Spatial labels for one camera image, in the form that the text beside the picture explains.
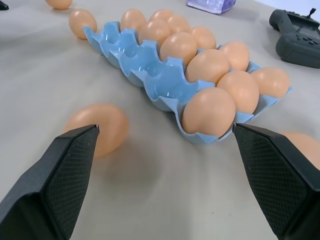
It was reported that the dark grey remote controller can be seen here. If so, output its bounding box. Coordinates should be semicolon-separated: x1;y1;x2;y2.
269;8;320;69

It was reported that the purple patterned box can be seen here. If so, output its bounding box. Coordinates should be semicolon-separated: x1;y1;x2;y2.
186;0;237;15

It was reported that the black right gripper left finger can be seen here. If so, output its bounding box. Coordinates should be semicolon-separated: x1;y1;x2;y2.
0;124;101;240

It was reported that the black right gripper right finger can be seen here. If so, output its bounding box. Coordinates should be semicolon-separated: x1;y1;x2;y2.
231;122;320;240

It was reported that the blue plastic egg tray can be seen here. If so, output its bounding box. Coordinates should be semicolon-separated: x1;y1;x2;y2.
82;21;293;146

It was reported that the brown egg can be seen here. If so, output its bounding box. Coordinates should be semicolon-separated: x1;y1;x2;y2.
278;131;320;173
219;41;250;72
149;9;175;22
249;66;291;100
216;70;260;114
185;48;230;85
61;103;130;158
167;15;193;33
120;8;148;32
159;32;198;66
138;19;172;48
191;26;217;50
44;0;73;10
68;9;98;40
181;87;237;138

